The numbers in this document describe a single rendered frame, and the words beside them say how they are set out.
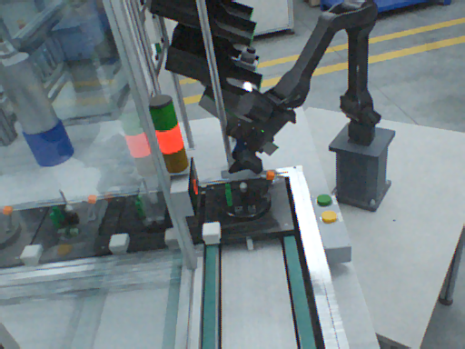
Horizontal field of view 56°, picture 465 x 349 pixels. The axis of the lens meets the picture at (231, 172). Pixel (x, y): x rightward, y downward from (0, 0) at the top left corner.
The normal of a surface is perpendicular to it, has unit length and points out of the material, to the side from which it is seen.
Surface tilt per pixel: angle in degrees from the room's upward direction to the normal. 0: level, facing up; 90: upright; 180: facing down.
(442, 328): 0
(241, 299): 0
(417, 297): 0
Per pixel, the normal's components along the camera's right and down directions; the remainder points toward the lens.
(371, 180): 0.18, 0.56
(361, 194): -0.56, 0.55
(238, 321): -0.15, -0.80
